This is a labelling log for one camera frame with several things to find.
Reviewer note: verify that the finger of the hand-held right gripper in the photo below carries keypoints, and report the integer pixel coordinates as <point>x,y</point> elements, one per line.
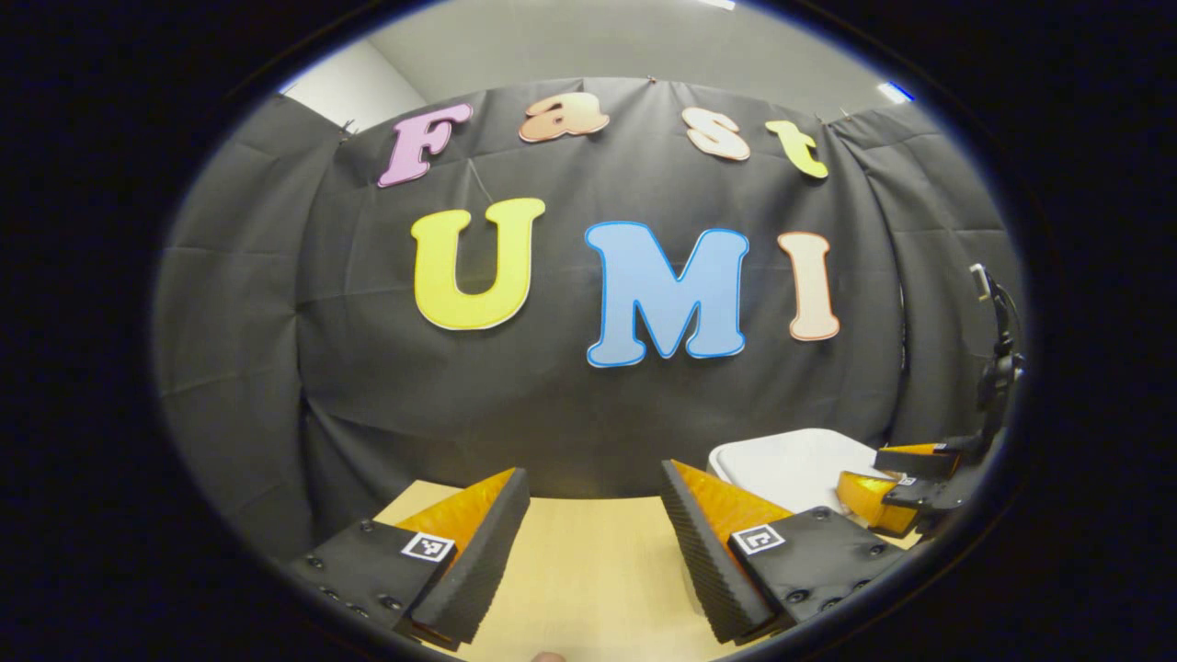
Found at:
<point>869,501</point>
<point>915,462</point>

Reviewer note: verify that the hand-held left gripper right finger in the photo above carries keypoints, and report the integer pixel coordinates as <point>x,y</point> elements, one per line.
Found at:
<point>708,570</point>

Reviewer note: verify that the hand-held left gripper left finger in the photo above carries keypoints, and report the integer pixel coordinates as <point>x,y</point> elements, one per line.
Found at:
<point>478,570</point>

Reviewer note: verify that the white desktop garbage bin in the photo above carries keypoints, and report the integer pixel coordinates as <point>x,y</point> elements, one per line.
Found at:
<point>791,464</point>

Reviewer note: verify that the wooden desktop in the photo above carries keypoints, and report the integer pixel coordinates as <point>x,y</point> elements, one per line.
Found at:
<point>588,570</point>

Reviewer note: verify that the black backdrop cloth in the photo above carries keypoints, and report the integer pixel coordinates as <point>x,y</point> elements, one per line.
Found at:
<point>552,414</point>

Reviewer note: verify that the small ceiling light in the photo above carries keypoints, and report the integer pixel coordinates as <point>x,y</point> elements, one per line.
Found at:
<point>894,92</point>

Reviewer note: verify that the large ceiling light panel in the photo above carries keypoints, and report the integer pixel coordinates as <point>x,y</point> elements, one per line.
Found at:
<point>715,4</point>

